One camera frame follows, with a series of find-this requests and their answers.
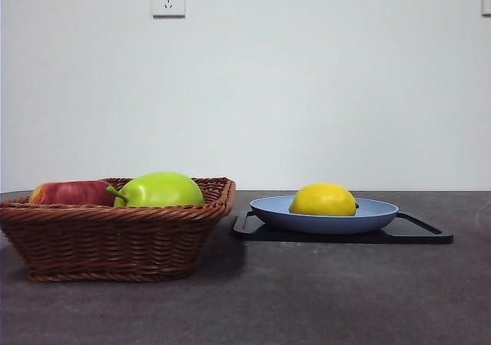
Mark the yellow lemon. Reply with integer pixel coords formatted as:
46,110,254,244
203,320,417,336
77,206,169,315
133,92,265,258
288,182,358,217

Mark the blue round plate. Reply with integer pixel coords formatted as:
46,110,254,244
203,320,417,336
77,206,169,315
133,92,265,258
249,195,400,235

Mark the brown woven wicker basket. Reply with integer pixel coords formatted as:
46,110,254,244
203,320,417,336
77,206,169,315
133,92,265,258
0,176,236,284

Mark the green apple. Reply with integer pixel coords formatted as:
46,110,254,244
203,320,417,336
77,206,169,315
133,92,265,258
106,171,206,208

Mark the red apple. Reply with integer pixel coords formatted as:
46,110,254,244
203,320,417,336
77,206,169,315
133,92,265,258
29,180,116,207

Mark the dark rectangular cutting board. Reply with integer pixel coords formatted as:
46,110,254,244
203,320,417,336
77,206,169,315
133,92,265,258
232,210,455,245

